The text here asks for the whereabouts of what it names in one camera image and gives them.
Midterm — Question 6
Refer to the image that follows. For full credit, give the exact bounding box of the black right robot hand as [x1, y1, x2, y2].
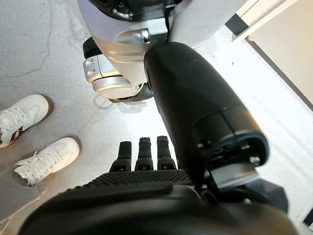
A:
[18, 41, 298, 235]

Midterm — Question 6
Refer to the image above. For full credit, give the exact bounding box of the steel fridge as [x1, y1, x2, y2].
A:
[245, 0, 313, 111]

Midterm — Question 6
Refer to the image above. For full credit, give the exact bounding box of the white counter cabinet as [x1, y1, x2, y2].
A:
[224, 0, 301, 43]

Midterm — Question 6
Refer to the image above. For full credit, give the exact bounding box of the white robot body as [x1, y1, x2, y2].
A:
[77, 0, 247, 102]

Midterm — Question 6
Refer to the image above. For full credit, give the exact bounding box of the white sneaker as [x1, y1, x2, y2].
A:
[0, 94, 54, 149]
[13, 136, 82, 187]

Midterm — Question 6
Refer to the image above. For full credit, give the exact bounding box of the grey trouser leg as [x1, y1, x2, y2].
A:
[0, 168, 42, 222]

